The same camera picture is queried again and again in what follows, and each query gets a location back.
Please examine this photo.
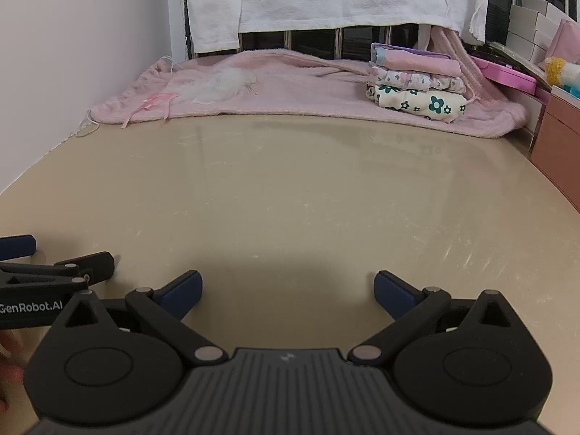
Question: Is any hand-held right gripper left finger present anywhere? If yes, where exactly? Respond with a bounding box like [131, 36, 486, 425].
[63, 270, 228, 368]

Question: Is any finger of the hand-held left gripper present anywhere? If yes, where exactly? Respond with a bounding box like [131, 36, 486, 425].
[0, 235, 37, 259]
[0, 251, 116, 288]

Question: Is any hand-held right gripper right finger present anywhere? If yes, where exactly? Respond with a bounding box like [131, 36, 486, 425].
[348, 270, 515, 367]

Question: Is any pink blue purple-trimmed garment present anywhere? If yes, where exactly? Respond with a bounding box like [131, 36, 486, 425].
[370, 43, 462, 77]

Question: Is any person's left hand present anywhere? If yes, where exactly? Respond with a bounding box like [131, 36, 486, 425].
[0, 330, 34, 411]

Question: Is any pink ribbon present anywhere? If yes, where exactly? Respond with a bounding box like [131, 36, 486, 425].
[121, 92, 177, 128]

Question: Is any cream green-flower folded garment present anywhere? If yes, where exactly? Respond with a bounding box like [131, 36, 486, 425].
[366, 82, 467, 125]

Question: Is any pink floral folded garment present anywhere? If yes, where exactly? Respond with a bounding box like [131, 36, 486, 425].
[368, 66, 467, 94]

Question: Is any brown-pink box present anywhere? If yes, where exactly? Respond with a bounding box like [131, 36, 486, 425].
[530, 91, 580, 213]

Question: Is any pink blanket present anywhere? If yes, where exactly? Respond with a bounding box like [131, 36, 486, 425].
[91, 49, 529, 139]

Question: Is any pink flat case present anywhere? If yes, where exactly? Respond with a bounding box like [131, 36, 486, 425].
[469, 54, 551, 97]

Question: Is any pink ribbed cloth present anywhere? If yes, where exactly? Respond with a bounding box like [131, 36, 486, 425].
[419, 26, 481, 78]

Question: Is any dark flat item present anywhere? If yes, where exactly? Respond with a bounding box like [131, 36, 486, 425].
[488, 41, 551, 78]

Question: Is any yellow plush toy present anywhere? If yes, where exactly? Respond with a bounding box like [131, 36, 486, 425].
[544, 57, 580, 98]

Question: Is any stack of white boxes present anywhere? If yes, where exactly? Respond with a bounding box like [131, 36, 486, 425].
[506, 0, 580, 62]

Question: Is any pink pouch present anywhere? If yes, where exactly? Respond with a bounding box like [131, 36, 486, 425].
[547, 18, 580, 65]

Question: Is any white cord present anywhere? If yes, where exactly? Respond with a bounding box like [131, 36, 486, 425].
[75, 109, 100, 138]

